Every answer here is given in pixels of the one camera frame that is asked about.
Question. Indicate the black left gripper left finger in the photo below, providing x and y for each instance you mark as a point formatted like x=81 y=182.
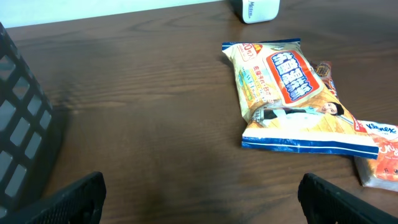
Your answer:
x=80 y=202

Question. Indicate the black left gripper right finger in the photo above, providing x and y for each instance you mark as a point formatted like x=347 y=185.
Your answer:
x=324 y=203

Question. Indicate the orange tissue pack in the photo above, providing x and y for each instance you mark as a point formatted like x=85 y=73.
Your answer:
x=380 y=173

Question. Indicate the grey plastic shopping basket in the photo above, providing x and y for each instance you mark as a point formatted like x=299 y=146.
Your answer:
x=30 y=140

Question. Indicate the yellow snack bag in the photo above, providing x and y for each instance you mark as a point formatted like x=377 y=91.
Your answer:
x=287 y=106

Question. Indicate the brown chocolate bar wrapper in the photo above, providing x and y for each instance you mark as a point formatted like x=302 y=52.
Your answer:
x=323 y=70

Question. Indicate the white barcode scanner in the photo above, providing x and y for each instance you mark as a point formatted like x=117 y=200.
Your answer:
x=255 y=11

